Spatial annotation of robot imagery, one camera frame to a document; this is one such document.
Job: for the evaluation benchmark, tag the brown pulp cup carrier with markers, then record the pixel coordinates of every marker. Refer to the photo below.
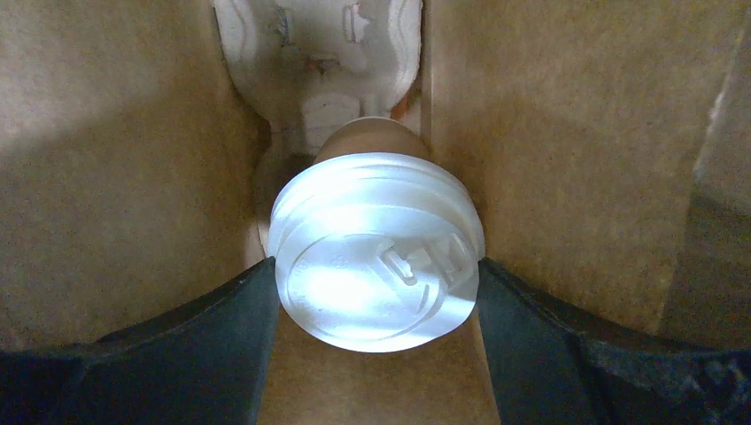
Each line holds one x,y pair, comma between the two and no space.
309,67

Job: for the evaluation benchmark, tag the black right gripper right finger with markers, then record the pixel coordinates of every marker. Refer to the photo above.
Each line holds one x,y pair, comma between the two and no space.
551,362

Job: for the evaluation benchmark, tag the green paper bag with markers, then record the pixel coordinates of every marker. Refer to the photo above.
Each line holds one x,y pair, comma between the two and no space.
606,145

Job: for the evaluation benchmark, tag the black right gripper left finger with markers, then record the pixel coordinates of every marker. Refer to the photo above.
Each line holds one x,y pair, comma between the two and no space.
205,362

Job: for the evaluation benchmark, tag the brown paper coffee cup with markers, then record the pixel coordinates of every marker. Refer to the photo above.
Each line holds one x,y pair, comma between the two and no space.
376,247

